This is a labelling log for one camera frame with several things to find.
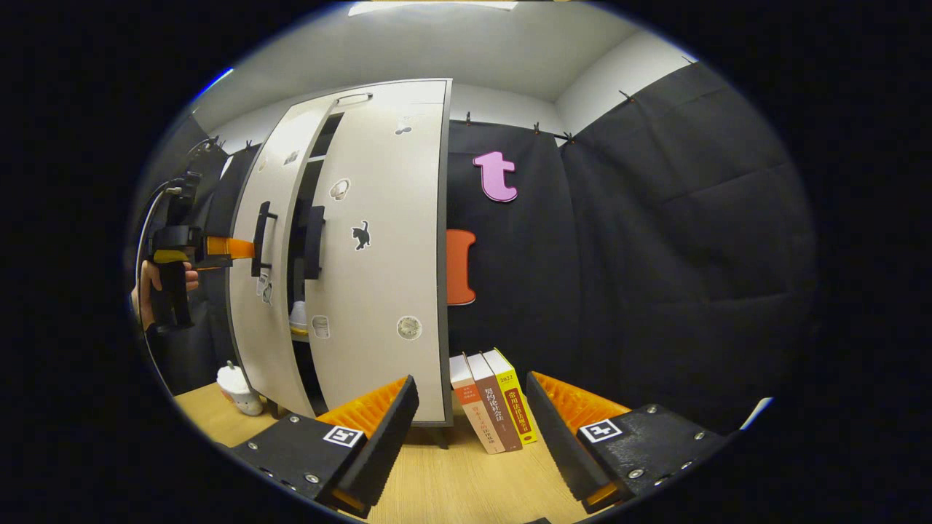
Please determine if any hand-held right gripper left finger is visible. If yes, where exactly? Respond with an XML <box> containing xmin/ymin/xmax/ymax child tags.
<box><xmin>232</xmin><ymin>375</ymin><xmax>421</xmax><ymax>519</ymax></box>

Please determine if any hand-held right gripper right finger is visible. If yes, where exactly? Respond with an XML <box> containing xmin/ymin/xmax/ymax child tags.
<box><xmin>526</xmin><ymin>371</ymin><xmax>729</xmax><ymax>514</ymax></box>

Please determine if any black door handle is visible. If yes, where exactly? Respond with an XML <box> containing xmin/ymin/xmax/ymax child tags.
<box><xmin>251</xmin><ymin>201</ymin><xmax>279</xmax><ymax>278</ymax></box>

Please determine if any white door with phone sticker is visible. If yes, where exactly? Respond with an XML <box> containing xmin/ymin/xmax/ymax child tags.
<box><xmin>227</xmin><ymin>102</ymin><xmax>343</xmax><ymax>417</ymax></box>

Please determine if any white door with cat sticker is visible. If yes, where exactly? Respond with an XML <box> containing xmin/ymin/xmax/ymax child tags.
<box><xmin>304</xmin><ymin>100</ymin><xmax>446</xmax><ymax>424</ymax></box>

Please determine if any white shoe cabinet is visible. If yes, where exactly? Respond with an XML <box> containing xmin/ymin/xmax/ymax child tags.
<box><xmin>226</xmin><ymin>78</ymin><xmax>454</xmax><ymax>448</ymax></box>

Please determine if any yellow book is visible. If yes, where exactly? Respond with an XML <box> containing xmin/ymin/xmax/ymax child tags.
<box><xmin>483</xmin><ymin>348</ymin><xmax>540</xmax><ymax>445</ymax></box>

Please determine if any brown book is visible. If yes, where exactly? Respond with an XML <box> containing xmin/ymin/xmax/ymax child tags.
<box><xmin>466</xmin><ymin>352</ymin><xmax>524</xmax><ymax>452</ymax></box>

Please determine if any orange and white book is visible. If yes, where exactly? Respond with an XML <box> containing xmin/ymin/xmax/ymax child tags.
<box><xmin>449</xmin><ymin>354</ymin><xmax>505</xmax><ymax>456</ymax></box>

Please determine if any small white container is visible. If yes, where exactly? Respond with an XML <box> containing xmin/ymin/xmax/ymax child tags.
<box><xmin>216</xmin><ymin>361</ymin><xmax>265</xmax><ymax>417</ymax></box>

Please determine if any ceiling light panel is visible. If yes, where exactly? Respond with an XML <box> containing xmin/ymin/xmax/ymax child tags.
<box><xmin>347</xmin><ymin>0</ymin><xmax>520</xmax><ymax>17</ymax></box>

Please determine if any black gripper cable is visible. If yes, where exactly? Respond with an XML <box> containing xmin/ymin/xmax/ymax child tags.
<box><xmin>134</xmin><ymin>138</ymin><xmax>219</xmax><ymax>397</ymax></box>

